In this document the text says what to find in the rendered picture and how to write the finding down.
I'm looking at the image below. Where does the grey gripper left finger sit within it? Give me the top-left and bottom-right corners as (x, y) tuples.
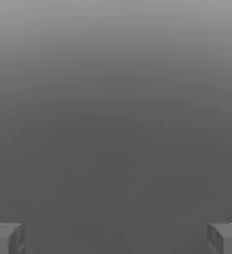
(0, 222), (26, 254)

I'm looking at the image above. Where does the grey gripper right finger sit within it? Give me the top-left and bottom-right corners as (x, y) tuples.
(206, 222), (232, 254)

